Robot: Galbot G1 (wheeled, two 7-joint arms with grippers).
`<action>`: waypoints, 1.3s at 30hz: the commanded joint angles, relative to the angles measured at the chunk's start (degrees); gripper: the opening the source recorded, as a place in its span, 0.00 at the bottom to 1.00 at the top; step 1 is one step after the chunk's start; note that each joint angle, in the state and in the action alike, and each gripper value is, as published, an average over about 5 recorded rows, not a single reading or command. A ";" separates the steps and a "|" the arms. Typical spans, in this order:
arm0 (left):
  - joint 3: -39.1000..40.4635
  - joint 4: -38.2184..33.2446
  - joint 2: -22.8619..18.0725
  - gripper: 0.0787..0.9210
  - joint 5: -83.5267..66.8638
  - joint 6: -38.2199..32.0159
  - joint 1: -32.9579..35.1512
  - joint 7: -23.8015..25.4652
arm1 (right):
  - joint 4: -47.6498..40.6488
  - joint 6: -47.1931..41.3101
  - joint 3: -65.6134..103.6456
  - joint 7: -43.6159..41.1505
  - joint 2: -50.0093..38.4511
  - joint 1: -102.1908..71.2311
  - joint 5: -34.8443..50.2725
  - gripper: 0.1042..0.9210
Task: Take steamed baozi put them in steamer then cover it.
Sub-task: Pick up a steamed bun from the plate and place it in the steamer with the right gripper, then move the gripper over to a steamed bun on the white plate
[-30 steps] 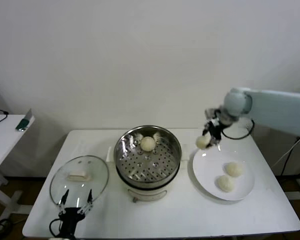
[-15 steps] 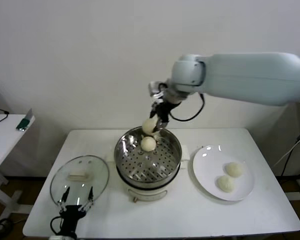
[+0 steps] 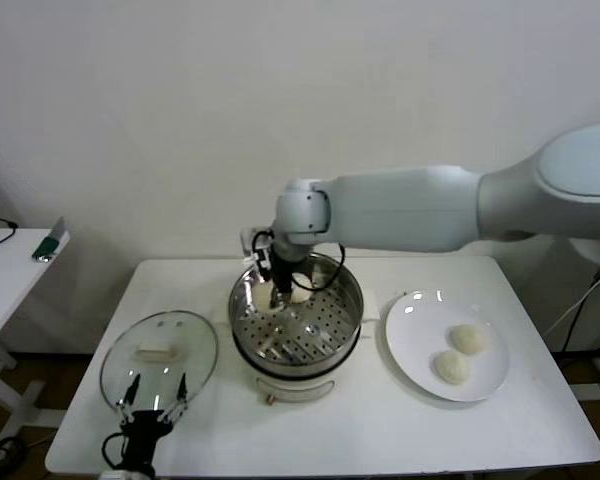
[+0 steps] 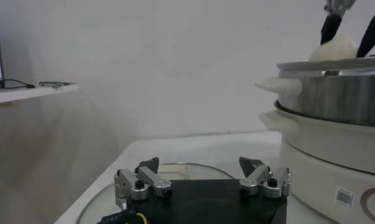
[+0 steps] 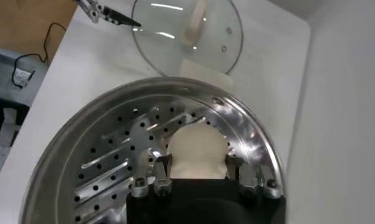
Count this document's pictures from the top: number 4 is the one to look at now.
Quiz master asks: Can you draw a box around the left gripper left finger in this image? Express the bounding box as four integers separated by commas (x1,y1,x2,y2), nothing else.
113,156,173,211

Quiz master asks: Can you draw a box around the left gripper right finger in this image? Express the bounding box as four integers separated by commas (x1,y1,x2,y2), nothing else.
238,156,292,199

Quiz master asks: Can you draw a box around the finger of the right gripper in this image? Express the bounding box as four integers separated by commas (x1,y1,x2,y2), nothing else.
356,0,375,58
320,0,356,46

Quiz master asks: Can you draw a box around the white steamed baozi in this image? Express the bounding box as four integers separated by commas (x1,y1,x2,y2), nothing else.
308,33,359,61

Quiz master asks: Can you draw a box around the round glass pot lid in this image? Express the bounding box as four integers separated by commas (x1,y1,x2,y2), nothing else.
76,163,337,224

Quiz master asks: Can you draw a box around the perforated steel steamer basket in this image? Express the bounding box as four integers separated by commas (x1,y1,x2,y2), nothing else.
254,54,375,128

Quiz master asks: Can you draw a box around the white electric cooking pot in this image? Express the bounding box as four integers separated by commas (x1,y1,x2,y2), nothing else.
258,108,375,224

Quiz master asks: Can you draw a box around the white desk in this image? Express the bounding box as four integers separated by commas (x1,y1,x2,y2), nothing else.
0,83,80,106

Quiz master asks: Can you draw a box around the blue yellow wire bundle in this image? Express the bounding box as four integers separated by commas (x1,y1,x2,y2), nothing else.
96,209,147,224

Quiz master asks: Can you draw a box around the black cable on desk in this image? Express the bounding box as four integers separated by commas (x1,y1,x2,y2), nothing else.
3,78,36,90

